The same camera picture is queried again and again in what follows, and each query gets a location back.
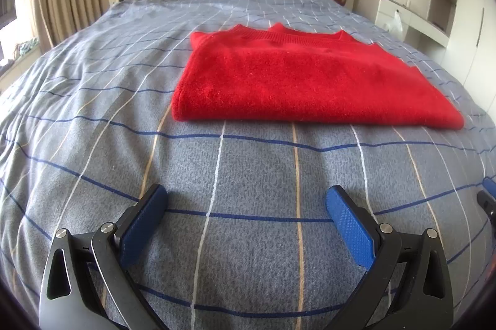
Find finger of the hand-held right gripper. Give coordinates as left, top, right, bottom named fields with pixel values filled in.
left=477, top=177, right=496, bottom=228

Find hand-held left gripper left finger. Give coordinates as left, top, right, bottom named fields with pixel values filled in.
left=39, top=183, right=169, bottom=330

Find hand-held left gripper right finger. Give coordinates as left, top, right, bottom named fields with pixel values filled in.
left=325, top=186, right=455, bottom=330

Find red sweater with white rabbit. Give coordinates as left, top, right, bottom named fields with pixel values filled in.
left=171, top=24, right=466, bottom=131

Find pile of clothes on windowsill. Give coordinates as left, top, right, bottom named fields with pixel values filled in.
left=13, top=37, right=39, bottom=57

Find blue plaid duvet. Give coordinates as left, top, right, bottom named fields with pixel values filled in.
left=0, top=0, right=496, bottom=330

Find white wardrobe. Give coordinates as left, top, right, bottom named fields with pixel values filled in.
left=430, top=0, right=496, bottom=114

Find white built-in desk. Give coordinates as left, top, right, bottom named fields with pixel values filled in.
left=354, top=0, right=450, bottom=47

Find white plastic bag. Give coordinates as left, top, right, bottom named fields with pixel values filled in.
left=383, top=9, right=404, bottom=38

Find white windowsill cabinet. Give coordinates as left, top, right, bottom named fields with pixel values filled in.
left=0, top=51, right=43, bottom=94

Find window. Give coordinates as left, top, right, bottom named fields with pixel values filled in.
left=0, top=0, right=20, bottom=32

